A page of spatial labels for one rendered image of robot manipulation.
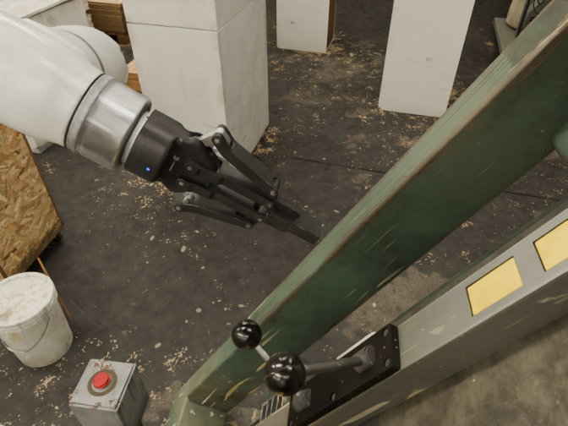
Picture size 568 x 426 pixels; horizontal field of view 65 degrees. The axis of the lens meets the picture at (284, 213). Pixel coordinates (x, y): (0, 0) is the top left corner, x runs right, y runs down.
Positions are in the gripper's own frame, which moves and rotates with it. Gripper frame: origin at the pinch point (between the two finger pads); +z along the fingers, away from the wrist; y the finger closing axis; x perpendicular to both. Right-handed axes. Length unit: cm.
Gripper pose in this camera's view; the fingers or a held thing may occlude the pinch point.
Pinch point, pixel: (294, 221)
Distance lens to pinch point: 54.1
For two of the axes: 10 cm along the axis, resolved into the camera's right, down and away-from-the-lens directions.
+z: 8.6, 4.5, 2.5
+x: -1.3, 6.5, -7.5
